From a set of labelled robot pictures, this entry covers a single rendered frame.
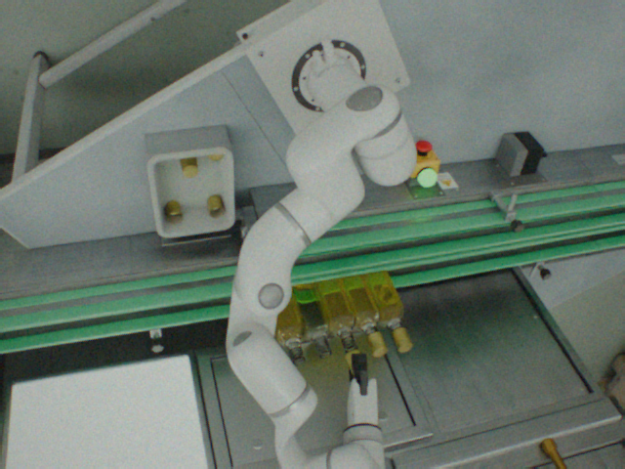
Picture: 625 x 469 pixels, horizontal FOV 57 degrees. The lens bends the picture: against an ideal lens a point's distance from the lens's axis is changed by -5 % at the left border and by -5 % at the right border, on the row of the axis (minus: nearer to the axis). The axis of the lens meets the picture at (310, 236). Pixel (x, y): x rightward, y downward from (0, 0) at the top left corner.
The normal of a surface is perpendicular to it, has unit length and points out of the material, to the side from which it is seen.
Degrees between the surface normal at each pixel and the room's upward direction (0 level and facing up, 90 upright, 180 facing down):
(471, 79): 0
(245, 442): 90
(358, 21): 4
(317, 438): 91
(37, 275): 90
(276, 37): 4
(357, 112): 77
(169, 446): 90
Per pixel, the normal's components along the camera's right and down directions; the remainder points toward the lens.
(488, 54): 0.26, 0.68
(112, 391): 0.06, -0.72
